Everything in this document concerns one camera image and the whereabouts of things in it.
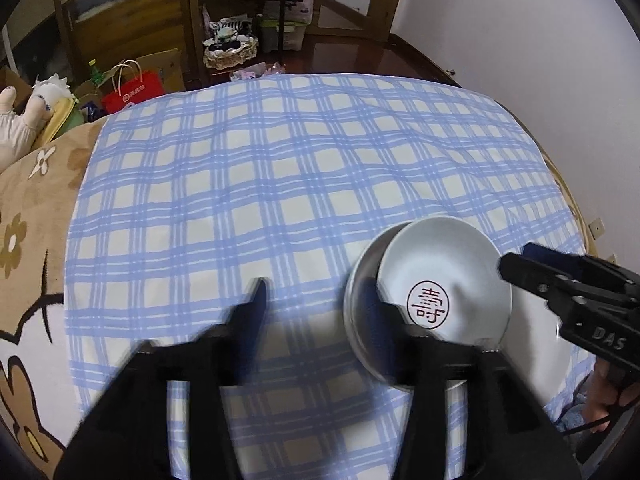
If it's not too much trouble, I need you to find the wooden wardrobe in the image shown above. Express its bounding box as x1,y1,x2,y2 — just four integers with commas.
0,0,211,91

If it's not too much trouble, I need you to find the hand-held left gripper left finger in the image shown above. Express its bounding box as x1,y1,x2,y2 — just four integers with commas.
53,277,273,480

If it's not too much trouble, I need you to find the person's right hand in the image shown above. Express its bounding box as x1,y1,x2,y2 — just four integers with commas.
592,357,640,411

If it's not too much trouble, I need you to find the blue checked cloth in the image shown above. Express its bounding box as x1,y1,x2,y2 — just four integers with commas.
62,74,588,480

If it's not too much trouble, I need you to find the clear plastic storage bin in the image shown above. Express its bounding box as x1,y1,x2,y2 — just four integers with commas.
257,0,315,53

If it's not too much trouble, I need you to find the wooden door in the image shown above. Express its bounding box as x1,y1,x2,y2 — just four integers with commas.
320,0,416,43

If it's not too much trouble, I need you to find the tall cardboard box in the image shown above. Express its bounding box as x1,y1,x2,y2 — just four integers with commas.
0,67,31,111

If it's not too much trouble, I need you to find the black cable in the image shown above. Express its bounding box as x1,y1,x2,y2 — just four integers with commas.
560,410,631,436

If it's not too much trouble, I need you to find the white bowl with orange print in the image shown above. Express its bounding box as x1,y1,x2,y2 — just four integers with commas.
344,223,501,393

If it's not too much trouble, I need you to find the person's blue fleece clothing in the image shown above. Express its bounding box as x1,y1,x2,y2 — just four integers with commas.
542,375,601,431

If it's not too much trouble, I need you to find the pink plastic bag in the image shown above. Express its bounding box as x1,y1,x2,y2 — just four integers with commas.
230,62,286,81

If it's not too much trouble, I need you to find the yellow green plush toy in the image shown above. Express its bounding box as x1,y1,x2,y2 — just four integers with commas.
42,95,86,141

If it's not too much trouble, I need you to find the open cardboard box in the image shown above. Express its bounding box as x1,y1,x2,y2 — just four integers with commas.
135,49,188,93

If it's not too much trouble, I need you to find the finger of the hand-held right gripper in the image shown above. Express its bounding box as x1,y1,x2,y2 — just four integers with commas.
521,241,640,293
498,252,640,311

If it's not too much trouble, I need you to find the black side table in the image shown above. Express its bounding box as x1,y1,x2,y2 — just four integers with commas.
215,0,316,51

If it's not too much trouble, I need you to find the pink white plush toy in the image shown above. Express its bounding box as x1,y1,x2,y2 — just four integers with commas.
0,85,46,171

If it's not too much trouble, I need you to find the red paper bag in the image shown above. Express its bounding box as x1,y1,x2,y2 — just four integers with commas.
101,60,166,115

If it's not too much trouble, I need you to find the woven basket with lace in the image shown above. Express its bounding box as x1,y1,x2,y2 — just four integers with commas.
202,19,260,70

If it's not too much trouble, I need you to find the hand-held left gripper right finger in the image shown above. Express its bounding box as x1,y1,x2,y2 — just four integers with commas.
355,275,571,480

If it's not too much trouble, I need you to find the white ruffled plush toy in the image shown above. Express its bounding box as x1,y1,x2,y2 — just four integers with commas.
32,74,68,111

